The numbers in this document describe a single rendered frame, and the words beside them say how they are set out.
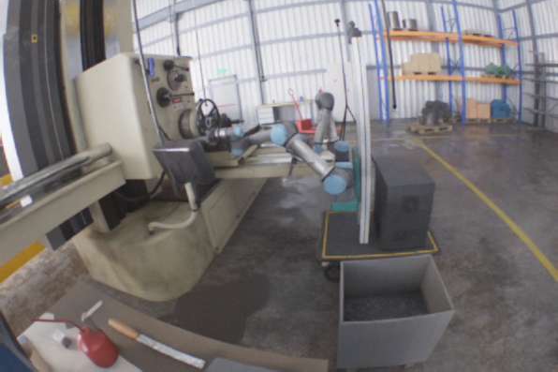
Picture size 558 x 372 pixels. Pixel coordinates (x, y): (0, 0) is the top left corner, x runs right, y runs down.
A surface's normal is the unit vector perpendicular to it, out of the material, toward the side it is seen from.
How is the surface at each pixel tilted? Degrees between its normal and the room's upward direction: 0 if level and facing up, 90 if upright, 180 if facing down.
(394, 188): 90
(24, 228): 90
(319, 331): 0
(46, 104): 90
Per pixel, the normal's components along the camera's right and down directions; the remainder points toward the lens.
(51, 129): 0.97, -0.05
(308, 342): -0.12, -0.95
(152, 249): 0.51, 0.20
